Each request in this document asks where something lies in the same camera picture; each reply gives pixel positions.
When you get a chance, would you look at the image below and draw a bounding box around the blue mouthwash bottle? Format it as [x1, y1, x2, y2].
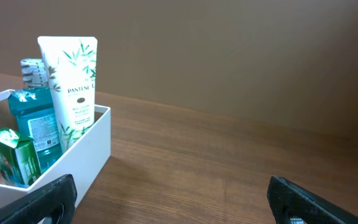
[8, 58, 62, 173]

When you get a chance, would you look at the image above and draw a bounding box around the green white soap box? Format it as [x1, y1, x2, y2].
[0, 128, 41, 188]

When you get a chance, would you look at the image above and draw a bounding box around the white leaf-print cosmetic tube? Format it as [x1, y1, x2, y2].
[37, 36, 98, 152]

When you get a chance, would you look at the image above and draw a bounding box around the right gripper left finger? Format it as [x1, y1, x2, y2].
[0, 174, 77, 224]

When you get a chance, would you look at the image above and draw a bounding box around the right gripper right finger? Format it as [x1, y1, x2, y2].
[267, 176, 358, 224]

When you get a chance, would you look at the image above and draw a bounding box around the white open cardboard box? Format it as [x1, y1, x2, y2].
[0, 90, 111, 208]

